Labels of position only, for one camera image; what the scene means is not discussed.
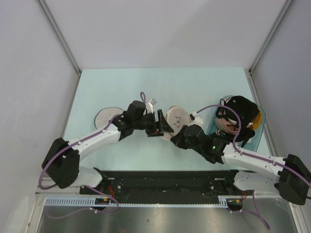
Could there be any grey-trimmed mesh laundry bag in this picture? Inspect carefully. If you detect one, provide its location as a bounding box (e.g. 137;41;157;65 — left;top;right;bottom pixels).
94;107;123;130

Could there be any right aluminium frame post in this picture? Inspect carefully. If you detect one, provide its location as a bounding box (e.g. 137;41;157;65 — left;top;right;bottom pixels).
248;0;295;75

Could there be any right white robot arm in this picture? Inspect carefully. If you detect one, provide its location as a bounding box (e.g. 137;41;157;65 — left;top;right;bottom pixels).
170;124;311;205

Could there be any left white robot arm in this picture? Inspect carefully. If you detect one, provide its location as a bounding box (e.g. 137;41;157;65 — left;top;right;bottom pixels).
41;100;174;194

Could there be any pink mesh laundry bag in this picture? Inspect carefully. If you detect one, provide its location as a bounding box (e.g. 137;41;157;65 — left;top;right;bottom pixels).
162;106;191;141

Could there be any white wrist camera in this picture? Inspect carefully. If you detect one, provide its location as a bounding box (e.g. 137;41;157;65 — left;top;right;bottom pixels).
145;99;156;114
190;112;204;127

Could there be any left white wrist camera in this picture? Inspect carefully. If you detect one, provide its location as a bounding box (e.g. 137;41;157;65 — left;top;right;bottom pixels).
145;99;156;114

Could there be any white slotted cable duct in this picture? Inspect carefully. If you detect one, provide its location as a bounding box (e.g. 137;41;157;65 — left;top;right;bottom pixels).
44;197;242;208

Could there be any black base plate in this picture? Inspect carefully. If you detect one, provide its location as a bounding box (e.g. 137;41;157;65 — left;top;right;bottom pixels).
79;170;253;204

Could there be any teal plastic basin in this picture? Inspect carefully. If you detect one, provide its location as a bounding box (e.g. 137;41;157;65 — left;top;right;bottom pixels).
207;96;265;152

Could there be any pink bra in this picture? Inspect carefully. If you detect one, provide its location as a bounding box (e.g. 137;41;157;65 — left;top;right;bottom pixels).
214;118;239;135

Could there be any aluminium frame post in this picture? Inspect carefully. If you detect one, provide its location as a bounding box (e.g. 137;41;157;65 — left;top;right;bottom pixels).
36;0;82;77
248;0;295;75

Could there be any yellow garment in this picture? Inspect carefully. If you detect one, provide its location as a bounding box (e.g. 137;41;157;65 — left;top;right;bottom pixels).
249;110;262;130

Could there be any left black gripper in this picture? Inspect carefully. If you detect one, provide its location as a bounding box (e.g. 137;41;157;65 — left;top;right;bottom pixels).
133;109;173;137

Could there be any aluminium side rail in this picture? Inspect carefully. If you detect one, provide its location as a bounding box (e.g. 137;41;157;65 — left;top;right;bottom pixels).
247;70;307;233

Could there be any black bra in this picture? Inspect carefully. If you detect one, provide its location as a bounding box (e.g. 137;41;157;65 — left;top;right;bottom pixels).
215;96;259;147

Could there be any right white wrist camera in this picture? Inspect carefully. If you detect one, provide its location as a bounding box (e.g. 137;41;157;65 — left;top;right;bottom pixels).
190;112;204;127

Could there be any left aluminium frame post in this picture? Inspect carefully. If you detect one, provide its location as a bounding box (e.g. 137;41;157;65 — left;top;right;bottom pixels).
36;0;82;77

